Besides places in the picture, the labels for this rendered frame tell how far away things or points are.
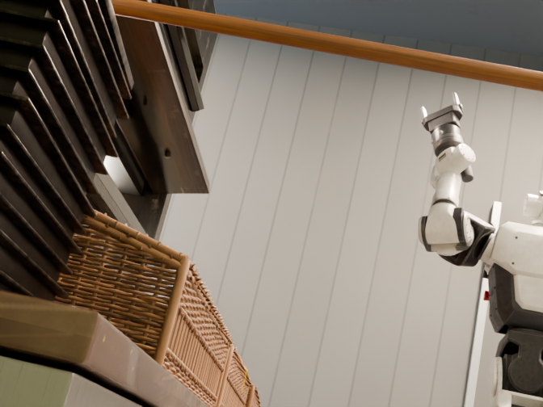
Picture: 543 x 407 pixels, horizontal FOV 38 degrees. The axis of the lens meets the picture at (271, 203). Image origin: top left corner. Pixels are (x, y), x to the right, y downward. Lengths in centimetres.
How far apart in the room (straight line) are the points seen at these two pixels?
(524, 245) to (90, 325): 201
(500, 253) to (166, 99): 104
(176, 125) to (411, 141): 250
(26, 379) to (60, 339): 3
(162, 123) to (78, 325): 188
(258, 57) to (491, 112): 142
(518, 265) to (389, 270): 206
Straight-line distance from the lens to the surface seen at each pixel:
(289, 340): 428
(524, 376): 233
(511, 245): 237
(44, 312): 45
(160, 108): 222
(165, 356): 92
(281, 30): 132
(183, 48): 258
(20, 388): 45
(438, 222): 217
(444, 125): 243
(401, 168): 455
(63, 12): 70
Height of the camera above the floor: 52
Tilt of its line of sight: 19 degrees up
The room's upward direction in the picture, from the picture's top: 13 degrees clockwise
